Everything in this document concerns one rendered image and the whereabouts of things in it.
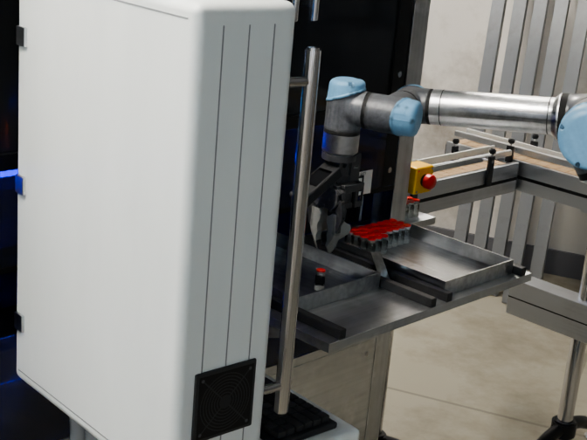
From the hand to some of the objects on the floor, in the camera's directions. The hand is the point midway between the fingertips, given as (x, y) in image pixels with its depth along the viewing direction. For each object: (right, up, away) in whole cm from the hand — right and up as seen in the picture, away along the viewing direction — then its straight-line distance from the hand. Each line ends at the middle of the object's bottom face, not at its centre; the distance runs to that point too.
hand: (321, 245), depth 230 cm
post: (+11, -79, +80) cm, 113 cm away
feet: (+79, -72, +123) cm, 163 cm away
